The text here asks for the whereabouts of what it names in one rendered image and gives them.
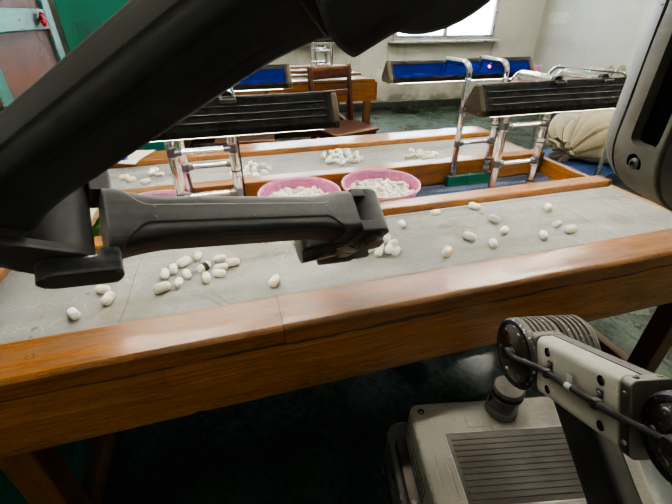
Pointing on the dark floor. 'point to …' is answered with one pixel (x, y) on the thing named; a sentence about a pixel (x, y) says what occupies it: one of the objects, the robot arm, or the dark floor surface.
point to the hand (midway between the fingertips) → (330, 250)
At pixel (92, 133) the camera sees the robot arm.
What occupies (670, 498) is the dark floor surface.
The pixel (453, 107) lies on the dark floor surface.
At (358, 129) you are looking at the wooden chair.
